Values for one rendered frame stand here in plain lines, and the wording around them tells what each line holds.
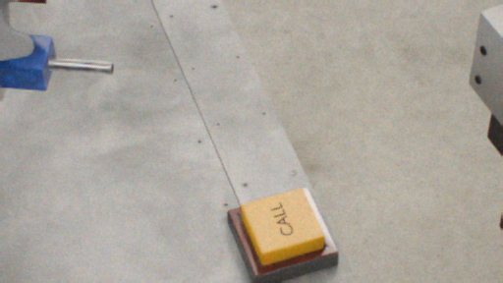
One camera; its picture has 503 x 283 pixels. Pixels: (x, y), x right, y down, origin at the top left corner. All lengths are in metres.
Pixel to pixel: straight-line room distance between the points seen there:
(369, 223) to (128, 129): 0.99
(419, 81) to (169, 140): 1.22
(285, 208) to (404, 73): 1.31
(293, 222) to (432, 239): 1.06
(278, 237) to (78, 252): 0.19
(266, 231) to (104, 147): 0.21
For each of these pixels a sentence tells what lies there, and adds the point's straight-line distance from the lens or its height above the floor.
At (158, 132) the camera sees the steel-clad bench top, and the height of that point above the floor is 0.80.
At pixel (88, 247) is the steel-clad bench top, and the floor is 0.80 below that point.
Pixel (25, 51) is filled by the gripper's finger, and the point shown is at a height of 0.98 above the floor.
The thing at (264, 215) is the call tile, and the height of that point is 0.84.
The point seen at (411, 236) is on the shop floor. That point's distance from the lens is 2.17.
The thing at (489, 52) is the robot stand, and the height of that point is 0.96.
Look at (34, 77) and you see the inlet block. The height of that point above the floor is 0.94.
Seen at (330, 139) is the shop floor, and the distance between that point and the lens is 2.30.
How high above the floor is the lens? 1.73
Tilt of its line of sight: 50 degrees down
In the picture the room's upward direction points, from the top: 1 degrees clockwise
